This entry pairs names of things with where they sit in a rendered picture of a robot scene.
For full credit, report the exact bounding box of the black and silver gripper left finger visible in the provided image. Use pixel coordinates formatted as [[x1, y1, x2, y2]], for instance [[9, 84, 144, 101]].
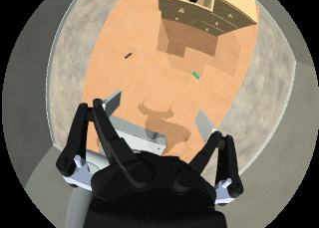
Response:
[[56, 90, 153, 191]]

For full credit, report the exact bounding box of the brown wooden drawer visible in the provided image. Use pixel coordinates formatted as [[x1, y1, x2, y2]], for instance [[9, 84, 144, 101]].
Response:
[[162, 11, 193, 25], [212, 0, 254, 27], [191, 21, 224, 36], [202, 13, 237, 32], [159, 0, 214, 22]]

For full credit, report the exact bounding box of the tall wooden chest of drawers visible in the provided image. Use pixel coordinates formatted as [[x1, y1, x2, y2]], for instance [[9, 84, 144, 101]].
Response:
[[215, 0, 258, 37]]

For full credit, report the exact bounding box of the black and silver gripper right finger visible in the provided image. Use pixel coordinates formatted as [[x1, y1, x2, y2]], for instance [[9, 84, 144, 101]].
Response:
[[172, 110, 244, 206]]

